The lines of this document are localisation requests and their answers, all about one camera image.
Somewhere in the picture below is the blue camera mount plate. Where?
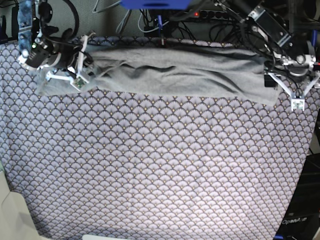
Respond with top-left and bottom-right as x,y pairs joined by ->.
120,0 -> 191,10

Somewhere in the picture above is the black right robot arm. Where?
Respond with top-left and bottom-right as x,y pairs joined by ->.
17,0 -> 93,72

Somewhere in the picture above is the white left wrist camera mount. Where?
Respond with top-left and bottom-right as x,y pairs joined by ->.
266,71 -> 320,112

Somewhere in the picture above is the black cable bundle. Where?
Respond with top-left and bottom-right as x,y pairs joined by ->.
92,0 -> 263,43

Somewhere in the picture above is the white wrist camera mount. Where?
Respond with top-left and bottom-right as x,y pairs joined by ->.
45,31 -> 95,91
266,71 -> 320,112

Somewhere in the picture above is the red table clamp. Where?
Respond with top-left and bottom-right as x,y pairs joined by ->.
158,37 -> 167,48

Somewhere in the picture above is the patterned fan-print tablecloth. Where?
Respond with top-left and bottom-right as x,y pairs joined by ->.
0,43 -> 320,240

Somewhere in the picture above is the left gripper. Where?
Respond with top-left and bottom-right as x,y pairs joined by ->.
264,58 -> 315,88

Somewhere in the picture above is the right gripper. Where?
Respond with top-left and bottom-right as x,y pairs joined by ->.
47,44 -> 94,70

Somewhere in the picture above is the light grey T-shirt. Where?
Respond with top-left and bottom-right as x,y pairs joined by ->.
37,44 -> 281,106

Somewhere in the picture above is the white power strip red switch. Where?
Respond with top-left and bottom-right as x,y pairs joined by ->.
193,9 -> 232,20

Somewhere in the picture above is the white plastic bin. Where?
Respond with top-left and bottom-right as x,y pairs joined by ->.
0,171 -> 40,240

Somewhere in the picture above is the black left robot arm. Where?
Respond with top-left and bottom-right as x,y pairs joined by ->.
214,0 -> 320,85

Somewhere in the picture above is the black OpenArm box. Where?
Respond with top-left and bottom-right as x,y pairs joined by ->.
274,154 -> 320,240

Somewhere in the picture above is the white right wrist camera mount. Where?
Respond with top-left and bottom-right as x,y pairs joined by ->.
45,31 -> 95,91

